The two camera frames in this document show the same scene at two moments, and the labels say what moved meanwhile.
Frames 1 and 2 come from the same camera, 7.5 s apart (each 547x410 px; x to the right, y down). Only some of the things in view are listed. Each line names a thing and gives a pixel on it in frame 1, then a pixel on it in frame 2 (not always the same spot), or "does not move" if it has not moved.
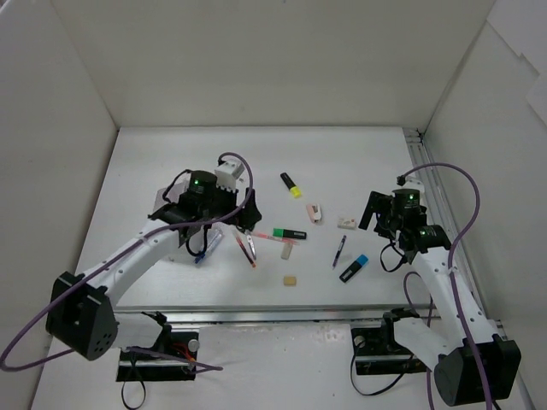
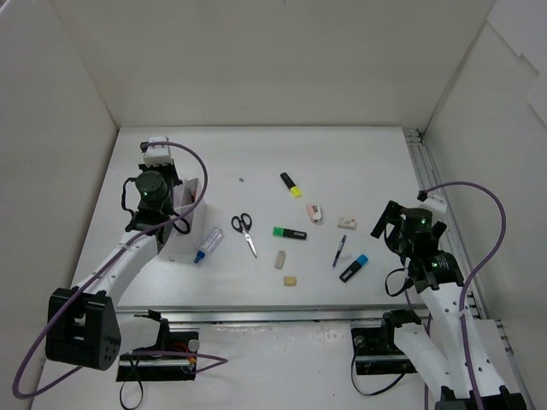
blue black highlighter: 361,261 does not move
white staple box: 349,224 does not move
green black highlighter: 289,233 does not move
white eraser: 286,249 to 279,260
